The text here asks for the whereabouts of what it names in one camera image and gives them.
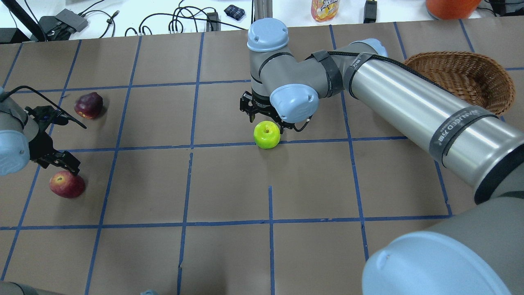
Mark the aluminium frame post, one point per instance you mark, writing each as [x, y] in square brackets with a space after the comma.
[261, 9]

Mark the dark red apple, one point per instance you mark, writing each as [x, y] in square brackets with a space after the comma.
[89, 106]

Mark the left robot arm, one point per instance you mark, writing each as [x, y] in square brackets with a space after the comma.
[24, 137]

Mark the green apple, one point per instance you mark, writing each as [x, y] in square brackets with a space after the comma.
[266, 135]

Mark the woven wicker basket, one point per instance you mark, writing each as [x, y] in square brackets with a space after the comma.
[475, 78]

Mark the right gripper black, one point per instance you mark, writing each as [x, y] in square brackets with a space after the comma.
[259, 106]

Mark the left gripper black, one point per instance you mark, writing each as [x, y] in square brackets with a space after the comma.
[39, 146]

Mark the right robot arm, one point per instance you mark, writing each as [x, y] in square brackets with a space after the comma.
[480, 251]

